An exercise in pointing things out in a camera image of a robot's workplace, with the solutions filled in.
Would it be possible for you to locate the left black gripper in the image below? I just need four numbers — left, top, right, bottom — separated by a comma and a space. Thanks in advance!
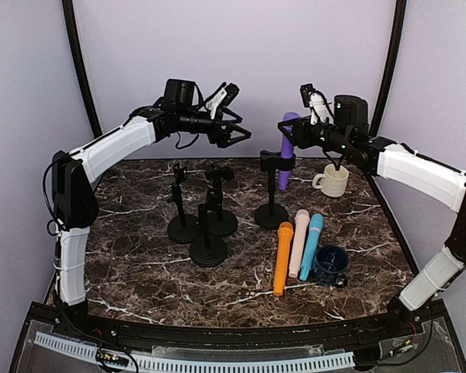
178, 107, 252, 148

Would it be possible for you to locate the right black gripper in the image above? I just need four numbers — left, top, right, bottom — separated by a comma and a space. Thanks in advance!
279, 115, 352, 155

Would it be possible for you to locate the purple microphone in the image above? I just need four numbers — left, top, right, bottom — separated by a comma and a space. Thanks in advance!
278, 112, 299, 191

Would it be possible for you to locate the pink microphone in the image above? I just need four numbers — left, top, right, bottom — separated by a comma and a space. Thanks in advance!
288, 209, 311, 278

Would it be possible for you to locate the black stand of purple microphone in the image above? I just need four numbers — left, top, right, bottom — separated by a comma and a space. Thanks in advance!
255, 150, 295, 230

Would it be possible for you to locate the blue microphone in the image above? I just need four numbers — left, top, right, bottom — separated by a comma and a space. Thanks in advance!
299, 214, 324, 281

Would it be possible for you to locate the black stand of orange microphone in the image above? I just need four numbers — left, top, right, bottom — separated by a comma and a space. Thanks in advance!
205, 163, 238, 237

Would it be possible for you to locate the orange microphone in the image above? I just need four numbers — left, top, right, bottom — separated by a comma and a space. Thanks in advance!
273, 221, 294, 297

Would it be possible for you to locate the black stand of blue microphone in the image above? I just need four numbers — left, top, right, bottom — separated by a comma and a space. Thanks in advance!
167, 162, 200, 244

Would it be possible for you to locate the black stand of pink microphone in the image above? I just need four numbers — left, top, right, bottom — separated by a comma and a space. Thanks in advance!
189, 188, 228, 268

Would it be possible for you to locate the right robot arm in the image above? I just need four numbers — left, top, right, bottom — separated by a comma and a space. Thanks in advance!
277, 90, 466, 337

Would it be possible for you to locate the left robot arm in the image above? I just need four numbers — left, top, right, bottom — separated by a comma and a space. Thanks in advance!
43, 78, 252, 306

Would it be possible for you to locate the white ribbed mug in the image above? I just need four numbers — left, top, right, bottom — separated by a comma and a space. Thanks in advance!
311, 164, 349, 198

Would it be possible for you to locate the dark blue mug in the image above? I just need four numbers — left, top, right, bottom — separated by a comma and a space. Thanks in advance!
313, 245, 350, 288

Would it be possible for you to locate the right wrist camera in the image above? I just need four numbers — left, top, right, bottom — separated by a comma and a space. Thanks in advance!
300, 83, 333, 124

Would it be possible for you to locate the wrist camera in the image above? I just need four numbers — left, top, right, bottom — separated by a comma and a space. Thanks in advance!
300, 83, 333, 124
204, 82, 240, 119

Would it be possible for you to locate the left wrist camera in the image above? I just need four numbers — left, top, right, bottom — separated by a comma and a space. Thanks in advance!
204, 82, 240, 119

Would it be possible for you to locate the right black frame post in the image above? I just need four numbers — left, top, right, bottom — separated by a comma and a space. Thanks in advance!
370, 0, 407, 137

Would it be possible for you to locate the black frame post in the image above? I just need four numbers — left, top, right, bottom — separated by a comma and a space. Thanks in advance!
370, 0, 407, 137
61, 0, 103, 138

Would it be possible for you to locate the left black frame post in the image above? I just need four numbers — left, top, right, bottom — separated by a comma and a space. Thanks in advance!
61, 0, 103, 138

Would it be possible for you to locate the black front rail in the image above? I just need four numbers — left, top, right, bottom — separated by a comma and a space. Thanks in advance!
52, 309, 424, 351

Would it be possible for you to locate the white slotted cable duct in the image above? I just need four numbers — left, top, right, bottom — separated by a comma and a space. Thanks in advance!
33, 332, 355, 372

